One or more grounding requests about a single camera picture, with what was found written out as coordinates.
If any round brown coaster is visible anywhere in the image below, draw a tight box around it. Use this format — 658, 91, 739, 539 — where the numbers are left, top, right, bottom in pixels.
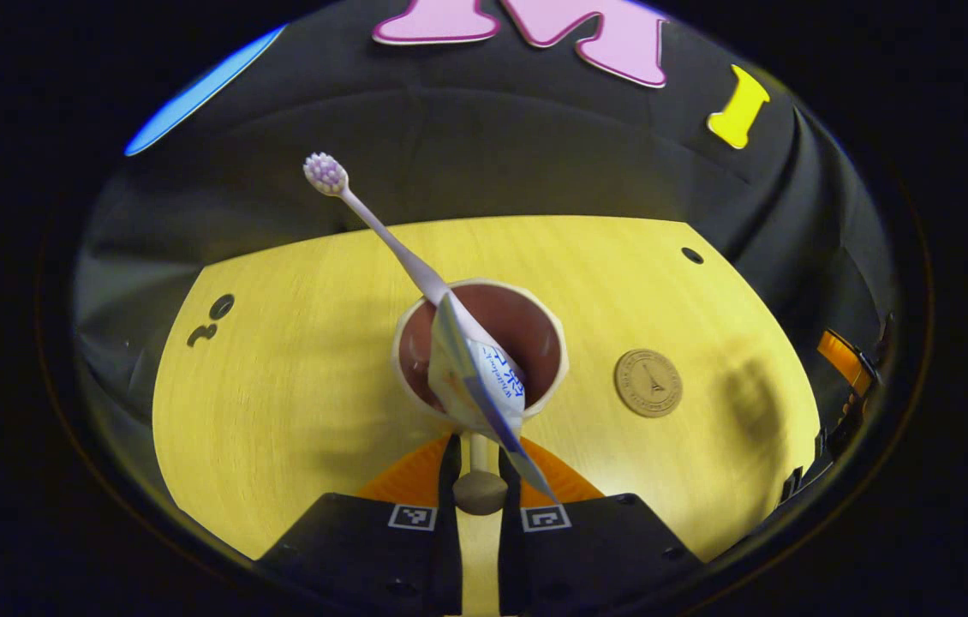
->
613, 349, 684, 418

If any white toothpaste tube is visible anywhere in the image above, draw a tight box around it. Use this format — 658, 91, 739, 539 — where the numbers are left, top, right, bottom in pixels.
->
427, 293, 560, 505

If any wooden desktop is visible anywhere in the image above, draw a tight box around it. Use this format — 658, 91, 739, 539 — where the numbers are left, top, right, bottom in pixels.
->
152, 214, 822, 564

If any pale purple toothbrush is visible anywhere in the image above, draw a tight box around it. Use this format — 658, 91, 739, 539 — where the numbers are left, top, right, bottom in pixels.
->
303, 152, 498, 348

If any beige cup with brown inside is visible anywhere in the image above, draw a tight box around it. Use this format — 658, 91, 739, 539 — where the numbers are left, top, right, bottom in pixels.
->
391, 279, 571, 617

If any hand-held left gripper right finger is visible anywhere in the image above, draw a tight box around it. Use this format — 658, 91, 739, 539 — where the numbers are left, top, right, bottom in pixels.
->
497, 437, 703, 616

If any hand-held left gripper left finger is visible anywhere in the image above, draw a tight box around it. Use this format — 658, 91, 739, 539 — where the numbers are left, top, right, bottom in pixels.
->
257, 433, 463, 616

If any black backdrop cloth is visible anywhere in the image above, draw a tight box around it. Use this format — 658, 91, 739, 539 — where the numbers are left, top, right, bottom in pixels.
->
73, 0, 900, 481

